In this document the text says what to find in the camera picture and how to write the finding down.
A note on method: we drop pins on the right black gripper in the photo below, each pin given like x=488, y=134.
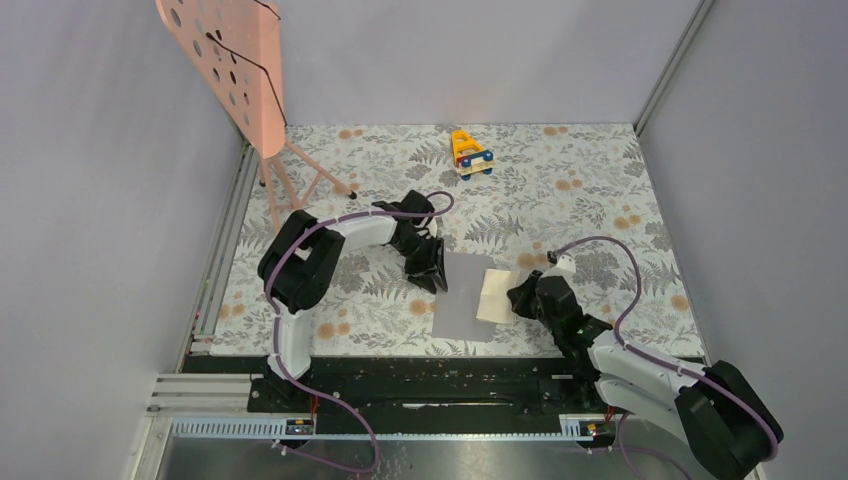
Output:
x=521, y=294

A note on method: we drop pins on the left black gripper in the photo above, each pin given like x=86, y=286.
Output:
x=431, y=270

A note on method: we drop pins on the beige lined letter paper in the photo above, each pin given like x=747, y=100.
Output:
x=494, y=306

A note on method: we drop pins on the grey lavender envelope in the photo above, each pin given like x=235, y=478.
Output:
x=455, y=310

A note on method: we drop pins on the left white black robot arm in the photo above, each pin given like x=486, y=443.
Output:
x=301, y=261

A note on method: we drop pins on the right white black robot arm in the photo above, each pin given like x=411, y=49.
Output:
x=712, y=409

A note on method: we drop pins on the floral patterned table mat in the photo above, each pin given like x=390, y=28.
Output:
x=585, y=186

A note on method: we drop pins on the yellow blue toy car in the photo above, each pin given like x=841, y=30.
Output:
x=469, y=156

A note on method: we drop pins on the pink perforated music stand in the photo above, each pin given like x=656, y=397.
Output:
x=236, y=46

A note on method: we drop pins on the white slotted cable duct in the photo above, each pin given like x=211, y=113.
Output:
x=301, y=429

